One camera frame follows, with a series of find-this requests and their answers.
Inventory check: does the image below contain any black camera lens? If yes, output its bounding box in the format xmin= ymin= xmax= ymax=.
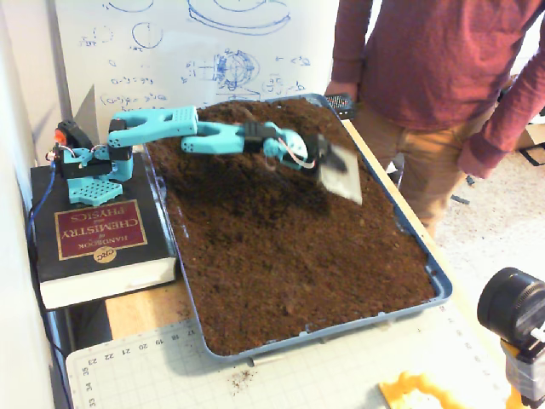
xmin=476 ymin=267 xmax=545 ymax=342

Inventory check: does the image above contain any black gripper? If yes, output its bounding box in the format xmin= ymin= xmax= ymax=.
xmin=300 ymin=134 xmax=364 ymax=205

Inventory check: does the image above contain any cardboard box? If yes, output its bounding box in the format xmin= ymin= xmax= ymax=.
xmin=508 ymin=123 xmax=545 ymax=153

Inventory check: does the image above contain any person's left forearm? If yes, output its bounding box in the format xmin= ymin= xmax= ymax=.
xmin=468 ymin=55 xmax=545 ymax=165

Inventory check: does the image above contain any black device with lights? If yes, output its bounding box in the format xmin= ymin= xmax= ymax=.
xmin=325 ymin=93 xmax=359 ymax=121

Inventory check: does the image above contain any grey yellow camera stand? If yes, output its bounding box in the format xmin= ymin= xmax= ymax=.
xmin=500 ymin=338 xmax=545 ymax=409

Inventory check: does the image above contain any green cutting mat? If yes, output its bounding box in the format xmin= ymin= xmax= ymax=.
xmin=66 ymin=297 xmax=512 ymax=409

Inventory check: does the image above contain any blue cable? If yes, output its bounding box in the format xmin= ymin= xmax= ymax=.
xmin=26 ymin=164 xmax=59 ymax=263

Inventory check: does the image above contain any person's right hand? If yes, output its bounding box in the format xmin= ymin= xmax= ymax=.
xmin=323 ymin=79 xmax=360 ymax=101

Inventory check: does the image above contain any blue plastic tray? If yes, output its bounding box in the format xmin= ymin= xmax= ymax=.
xmin=135 ymin=93 xmax=453 ymax=363

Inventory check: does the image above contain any brown soil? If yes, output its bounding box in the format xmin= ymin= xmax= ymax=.
xmin=142 ymin=98 xmax=438 ymax=357

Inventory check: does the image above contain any whiteboard with blue sketches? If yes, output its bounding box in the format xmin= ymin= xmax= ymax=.
xmin=53 ymin=0 xmax=341 ymax=116

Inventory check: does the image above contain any black chemistry handbook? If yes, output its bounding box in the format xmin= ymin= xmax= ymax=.
xmin=29 ymin=153 xmax=180 ymax=310

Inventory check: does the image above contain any person's left hand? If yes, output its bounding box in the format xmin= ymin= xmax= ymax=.
xmin=457 ymin=140 xmax=497 ymax=179

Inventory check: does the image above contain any person's right forearm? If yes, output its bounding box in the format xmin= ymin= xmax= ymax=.
xmin=330 ymin=0 xmax=380 ymax=84

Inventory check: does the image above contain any person in red shirt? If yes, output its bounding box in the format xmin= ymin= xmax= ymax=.
xmin=353 ymin=0 xmax=545 ymax=238

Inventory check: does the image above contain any yellow plastic part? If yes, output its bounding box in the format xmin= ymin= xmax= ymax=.
xmin=378 ymin=371 xmax=469 ymax=409

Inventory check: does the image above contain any black cable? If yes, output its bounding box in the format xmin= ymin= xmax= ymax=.
xmin=32 ymin=255 xmax=72 ymax=409

